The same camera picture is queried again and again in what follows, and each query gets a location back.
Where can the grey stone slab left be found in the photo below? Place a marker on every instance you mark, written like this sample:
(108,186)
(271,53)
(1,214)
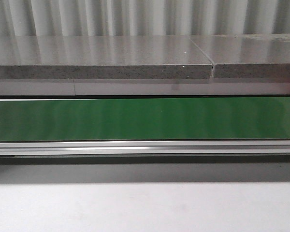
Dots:
(102,57)

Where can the grey stone slab right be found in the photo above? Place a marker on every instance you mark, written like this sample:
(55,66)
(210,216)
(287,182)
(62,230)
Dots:
(247,56)

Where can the aluminium conveyor front rail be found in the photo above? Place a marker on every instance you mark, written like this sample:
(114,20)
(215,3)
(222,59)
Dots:
(198,148)

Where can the white conveyor back panel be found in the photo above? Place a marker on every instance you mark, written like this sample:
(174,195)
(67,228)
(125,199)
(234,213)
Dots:
(232,86)

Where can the green conveyor belt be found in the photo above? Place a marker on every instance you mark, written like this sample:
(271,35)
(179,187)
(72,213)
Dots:
(145,119)

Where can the white corrugated curtain backdrop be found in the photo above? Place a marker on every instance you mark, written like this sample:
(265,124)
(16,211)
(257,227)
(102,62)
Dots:
(143,17)

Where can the grey stone slab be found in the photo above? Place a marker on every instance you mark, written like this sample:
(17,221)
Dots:
(102,57)
(247,56)

